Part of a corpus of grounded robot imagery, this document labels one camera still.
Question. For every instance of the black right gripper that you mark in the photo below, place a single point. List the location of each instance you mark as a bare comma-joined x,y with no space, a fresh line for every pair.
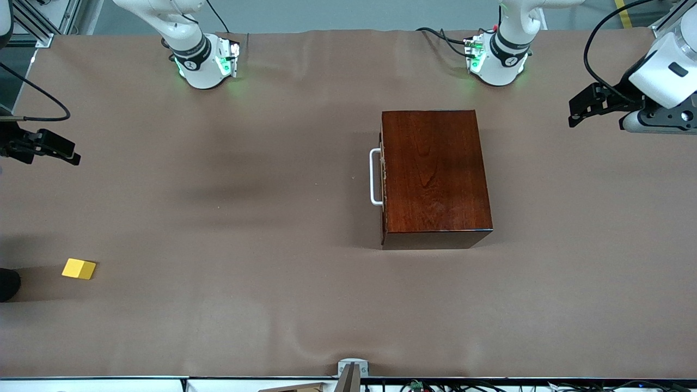
10,142

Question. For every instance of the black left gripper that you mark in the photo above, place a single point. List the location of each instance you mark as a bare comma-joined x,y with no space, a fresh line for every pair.
619,94

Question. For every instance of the yellow block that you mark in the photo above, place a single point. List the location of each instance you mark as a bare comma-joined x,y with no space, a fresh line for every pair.
79,269

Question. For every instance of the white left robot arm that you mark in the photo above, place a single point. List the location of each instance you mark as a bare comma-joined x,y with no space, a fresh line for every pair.
506,60

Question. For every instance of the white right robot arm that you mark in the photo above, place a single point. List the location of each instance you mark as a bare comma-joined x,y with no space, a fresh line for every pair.
196,60

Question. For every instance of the black round knob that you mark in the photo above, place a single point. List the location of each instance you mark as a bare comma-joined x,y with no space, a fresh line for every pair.
8,284

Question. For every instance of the dark red wooden cabinet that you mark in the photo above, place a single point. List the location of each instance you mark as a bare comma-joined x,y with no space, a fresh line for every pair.
435,174

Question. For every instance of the table cover cloth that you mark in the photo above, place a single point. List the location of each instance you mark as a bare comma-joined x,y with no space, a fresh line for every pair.
218,245

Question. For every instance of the light wooden board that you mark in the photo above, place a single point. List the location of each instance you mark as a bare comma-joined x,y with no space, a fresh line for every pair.
305,388

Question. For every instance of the aluminium frame profile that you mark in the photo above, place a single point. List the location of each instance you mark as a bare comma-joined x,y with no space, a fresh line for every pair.
43,22
660,28

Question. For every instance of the white frame rail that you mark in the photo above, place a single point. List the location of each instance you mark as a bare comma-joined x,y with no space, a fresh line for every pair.
109,385

